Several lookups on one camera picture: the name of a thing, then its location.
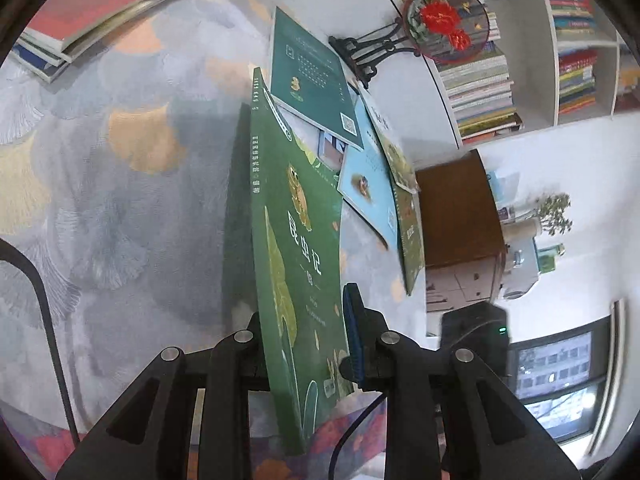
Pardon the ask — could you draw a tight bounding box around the window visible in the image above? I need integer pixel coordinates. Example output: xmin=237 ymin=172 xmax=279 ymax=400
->
xmin=508 ymin=298 xmax=628 ymax=463

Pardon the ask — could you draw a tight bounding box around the green insect book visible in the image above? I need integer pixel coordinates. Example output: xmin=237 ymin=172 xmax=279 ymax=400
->
xmin=250 ymin=70 xmax=352 ymax=455

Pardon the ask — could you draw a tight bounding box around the dark teal book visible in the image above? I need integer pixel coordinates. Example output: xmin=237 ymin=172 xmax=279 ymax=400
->
xmin=269 ymin=8 xmax=363 ymax=151

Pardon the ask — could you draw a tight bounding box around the light blue book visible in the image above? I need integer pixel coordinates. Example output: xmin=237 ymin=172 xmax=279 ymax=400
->
xmin=318 ymin=93 xmax=398 ymax=248

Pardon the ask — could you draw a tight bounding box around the potted green plant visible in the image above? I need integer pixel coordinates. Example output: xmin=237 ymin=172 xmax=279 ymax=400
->
xmin=534 ymin=193 xmax=573 ymax=236

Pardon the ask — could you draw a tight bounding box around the white rabbit hill book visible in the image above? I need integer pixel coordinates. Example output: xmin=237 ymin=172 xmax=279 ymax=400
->
xmin=10 ymin=39 xmax=70 ymax=84

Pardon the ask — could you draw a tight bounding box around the white bookshelf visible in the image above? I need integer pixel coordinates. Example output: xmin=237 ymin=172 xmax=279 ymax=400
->
xmin=394 ymin=0 xmax=639 ymax=148

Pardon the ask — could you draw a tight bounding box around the brown wooden cabinet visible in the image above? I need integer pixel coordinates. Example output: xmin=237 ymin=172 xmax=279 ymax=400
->
xmin=416 ymin=150 xmax=504 ymax=268

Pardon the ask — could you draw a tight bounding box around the round embroidered fan on stand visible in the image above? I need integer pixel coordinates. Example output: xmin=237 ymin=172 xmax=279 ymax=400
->
xmin=329 ymin=0 xmax=490 ymax=87

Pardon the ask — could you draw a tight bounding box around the black cable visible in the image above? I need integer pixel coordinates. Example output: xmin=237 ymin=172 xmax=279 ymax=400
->
xmin=0 ymin=237 xmax=82 ymax=449

